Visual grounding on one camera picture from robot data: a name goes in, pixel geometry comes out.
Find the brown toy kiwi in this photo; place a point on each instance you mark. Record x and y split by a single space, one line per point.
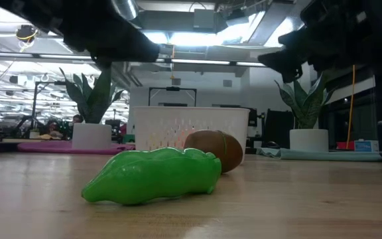
217 146

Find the purple cloth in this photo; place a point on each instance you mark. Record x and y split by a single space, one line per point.
51 147

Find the fake plant in white pot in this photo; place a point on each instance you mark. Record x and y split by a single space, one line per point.
308 139
91 136

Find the red box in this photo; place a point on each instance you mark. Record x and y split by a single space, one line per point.
345 146

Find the white perforated plastic basket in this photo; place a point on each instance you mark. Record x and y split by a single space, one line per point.
171 123

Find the blue and white box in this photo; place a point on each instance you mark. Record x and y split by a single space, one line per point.
366 146

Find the person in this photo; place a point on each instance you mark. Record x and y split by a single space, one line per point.
77 119
53 128

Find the green cucumber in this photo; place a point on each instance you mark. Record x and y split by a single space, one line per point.
151 176

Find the teal cloth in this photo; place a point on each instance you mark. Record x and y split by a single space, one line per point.
327 156

